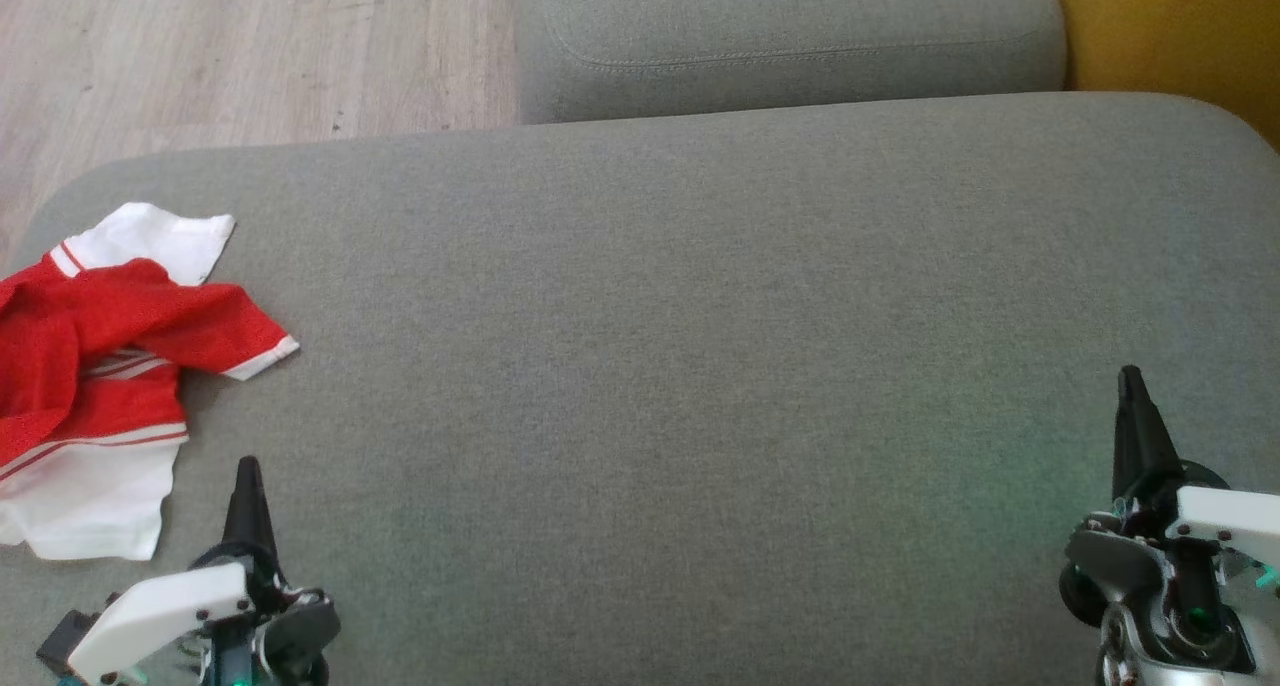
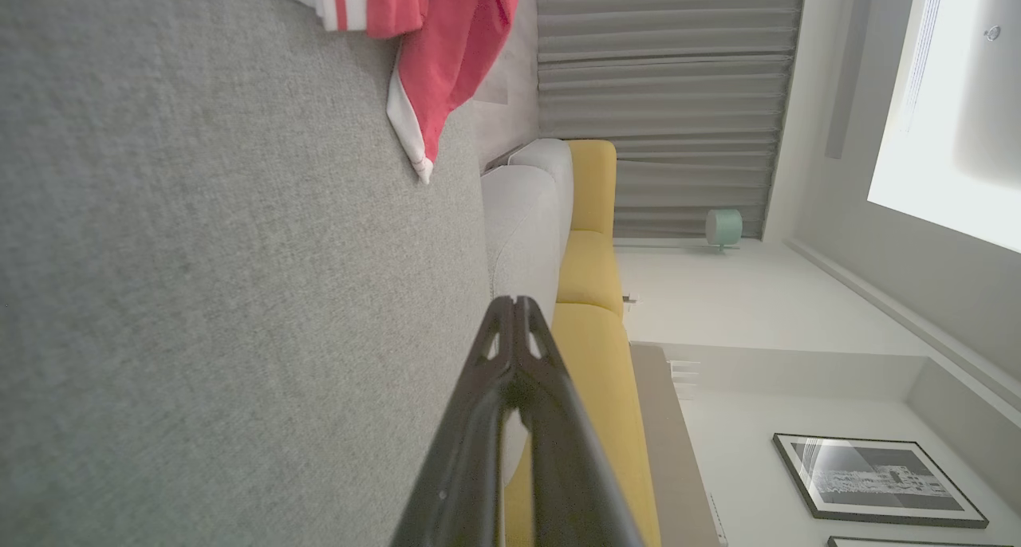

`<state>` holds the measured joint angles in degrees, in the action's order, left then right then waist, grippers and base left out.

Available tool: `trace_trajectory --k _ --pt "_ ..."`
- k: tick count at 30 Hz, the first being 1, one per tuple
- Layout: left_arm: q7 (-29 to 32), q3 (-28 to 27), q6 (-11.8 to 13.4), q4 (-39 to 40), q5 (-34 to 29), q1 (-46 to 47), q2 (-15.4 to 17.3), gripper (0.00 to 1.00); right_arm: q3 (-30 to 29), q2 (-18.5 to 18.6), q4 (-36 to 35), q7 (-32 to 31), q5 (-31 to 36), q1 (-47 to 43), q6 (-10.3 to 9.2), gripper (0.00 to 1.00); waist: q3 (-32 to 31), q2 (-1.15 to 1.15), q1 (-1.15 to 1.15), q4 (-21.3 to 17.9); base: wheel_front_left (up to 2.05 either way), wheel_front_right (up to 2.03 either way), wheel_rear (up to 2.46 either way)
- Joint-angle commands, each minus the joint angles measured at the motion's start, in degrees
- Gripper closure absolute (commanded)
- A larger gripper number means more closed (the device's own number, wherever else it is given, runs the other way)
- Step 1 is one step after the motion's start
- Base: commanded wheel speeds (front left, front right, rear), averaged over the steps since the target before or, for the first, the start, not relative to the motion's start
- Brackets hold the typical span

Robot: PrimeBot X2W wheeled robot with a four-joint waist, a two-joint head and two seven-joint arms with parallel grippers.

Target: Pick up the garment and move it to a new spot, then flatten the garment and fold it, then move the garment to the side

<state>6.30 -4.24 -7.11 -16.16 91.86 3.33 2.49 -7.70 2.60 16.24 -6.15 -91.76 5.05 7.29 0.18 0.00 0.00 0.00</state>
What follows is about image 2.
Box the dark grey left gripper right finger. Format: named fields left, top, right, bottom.
left=514, top=296, right=644, bottom=547

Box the red shirt with white label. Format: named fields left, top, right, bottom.
left=387, top=0, right=529, bottom=185

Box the large black framed picture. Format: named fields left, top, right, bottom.
left=772, top=433, right=990, bottom=529

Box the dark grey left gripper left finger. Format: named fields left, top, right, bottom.
left=391, top=296, right=518, bottom=547

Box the red white striped numbered jersey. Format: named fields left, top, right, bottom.
left=219, top=0, right=432, bottom=39

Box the teal lamp shade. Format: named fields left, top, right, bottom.
left=614, top=208, right=744, bottom=253

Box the grey sofa seat cushion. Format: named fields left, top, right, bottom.
left=0, top=0, right=491, bottom=547

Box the grey pleated curtain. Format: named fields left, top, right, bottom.
left=537, top=0, right=806, bottom=239

